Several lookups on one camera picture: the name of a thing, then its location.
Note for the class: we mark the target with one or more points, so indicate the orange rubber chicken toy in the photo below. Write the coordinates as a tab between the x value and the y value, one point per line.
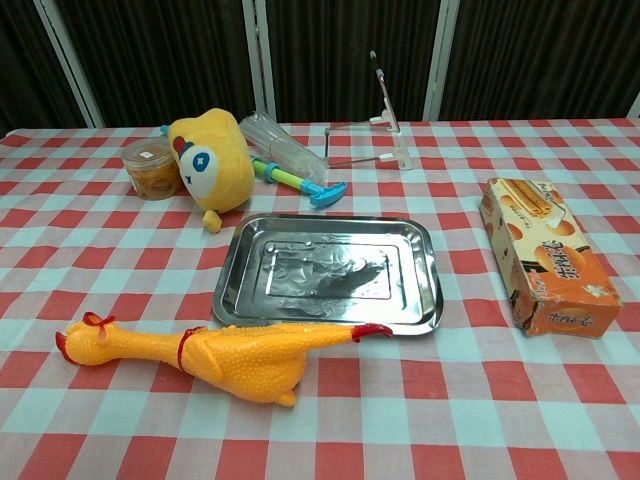
240	360

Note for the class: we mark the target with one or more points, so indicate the red white checkered tablecloth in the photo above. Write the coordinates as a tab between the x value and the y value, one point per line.
450	400

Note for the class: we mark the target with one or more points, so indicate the dark curtain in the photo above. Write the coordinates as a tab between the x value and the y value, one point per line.
165	55

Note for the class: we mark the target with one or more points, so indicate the orange snack box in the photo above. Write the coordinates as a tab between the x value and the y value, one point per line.
550	260

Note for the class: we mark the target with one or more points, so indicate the yellow plush toy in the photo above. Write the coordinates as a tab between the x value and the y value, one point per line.
220	160

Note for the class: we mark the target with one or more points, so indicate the rectangular metal tray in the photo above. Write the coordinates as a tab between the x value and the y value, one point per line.
325	270

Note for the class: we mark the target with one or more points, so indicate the white frame post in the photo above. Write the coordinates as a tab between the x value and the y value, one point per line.
635	106
70	60
442	60
260	60

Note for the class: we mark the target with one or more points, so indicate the clear plastic tube pack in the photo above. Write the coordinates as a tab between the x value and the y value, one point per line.
280	145

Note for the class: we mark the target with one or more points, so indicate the green blue water squirter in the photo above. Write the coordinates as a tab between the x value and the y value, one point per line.
285	177

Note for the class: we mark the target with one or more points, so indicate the clear jar of rubber bands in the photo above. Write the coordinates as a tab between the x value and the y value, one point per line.
150	170

